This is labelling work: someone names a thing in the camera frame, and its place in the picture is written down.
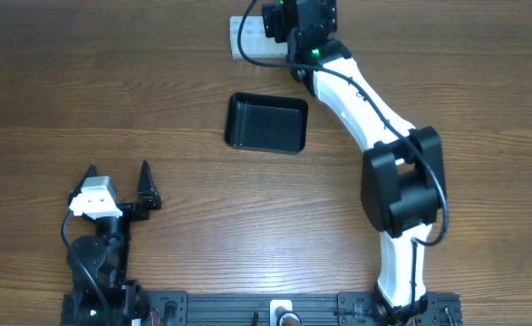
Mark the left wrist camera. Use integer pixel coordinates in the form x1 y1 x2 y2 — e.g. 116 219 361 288
68 175 124 222

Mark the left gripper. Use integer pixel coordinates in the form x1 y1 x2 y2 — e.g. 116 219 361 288
67 159 163 223

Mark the mounting rail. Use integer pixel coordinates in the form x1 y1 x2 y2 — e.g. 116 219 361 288
61 290 464 326

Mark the white test tube rack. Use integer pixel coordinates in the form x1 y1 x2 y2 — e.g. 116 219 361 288
228 15 290 62

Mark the black tray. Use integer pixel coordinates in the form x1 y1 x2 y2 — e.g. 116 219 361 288
223 91 310 156

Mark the black cable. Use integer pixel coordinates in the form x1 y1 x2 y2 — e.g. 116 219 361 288
60 209 113 325
237 0 450 248

